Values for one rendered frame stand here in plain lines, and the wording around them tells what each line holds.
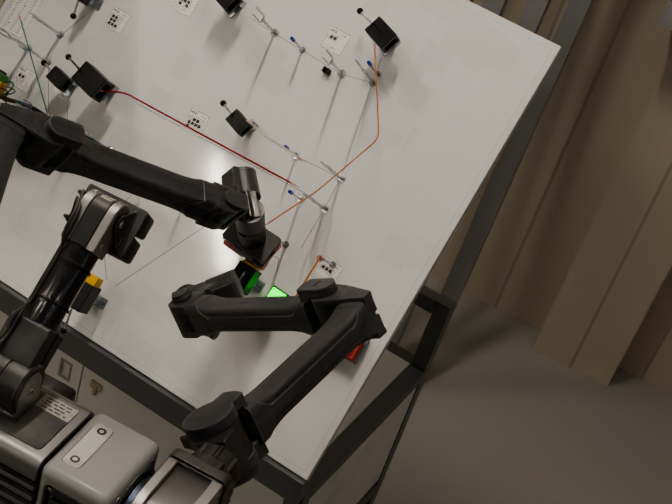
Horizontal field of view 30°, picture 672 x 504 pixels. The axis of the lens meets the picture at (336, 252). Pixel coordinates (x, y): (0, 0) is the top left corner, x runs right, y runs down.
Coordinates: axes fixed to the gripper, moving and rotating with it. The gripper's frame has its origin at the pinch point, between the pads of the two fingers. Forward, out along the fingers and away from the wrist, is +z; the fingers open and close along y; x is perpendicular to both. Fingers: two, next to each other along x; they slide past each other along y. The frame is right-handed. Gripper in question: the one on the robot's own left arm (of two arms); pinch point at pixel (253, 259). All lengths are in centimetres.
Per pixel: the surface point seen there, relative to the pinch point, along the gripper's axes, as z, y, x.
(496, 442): 167, -46, -61
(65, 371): 38, 30, 33
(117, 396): 34.2, 15.3, 31.4
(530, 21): 73, 9, -143
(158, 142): 3.6, 35.6, -11.8
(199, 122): -0.1, 29.9, -19.5
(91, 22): -2, 66, -25
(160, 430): 35.0, 2.8, 31.7
